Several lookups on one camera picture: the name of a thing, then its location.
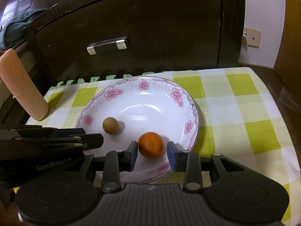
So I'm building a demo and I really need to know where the silver drawer handle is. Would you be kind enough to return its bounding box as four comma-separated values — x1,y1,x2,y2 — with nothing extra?
87,37,127,55

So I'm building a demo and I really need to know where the tan longan fruit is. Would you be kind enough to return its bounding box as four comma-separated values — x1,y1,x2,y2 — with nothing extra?
103,117,119,135

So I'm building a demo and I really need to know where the white charger cable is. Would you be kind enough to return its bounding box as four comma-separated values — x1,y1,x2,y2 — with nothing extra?
242,31,251,65

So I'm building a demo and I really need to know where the dark wooden cabinet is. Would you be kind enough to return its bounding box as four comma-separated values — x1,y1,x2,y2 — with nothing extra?
24,0,245,83

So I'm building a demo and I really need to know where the green white checkered tablecloth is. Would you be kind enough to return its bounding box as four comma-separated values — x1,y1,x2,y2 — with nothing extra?
39,67,300,225

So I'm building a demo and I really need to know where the white floral porcelain plate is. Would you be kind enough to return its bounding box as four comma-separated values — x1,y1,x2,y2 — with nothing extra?
75,76,201,185

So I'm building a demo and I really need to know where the blue folded cloth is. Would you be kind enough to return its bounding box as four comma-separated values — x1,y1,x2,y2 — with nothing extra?
1,9,46,50

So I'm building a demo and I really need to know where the green foam mat edge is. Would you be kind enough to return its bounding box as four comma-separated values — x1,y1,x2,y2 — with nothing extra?
49,71,154,90

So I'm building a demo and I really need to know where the brown wooden wardrobe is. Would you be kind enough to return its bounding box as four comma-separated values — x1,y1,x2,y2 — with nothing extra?
274,0,300,102

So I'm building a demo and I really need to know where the pink ribbed cylindrical case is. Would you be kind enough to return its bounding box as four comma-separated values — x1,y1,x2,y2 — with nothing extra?
1,48,49,121

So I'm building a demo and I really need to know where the small orange tangerine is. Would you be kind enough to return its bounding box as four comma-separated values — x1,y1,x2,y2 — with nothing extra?
138,132,164,159

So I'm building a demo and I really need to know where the beige wall socket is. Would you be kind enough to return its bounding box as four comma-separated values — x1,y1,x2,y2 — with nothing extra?
243,27,261,48

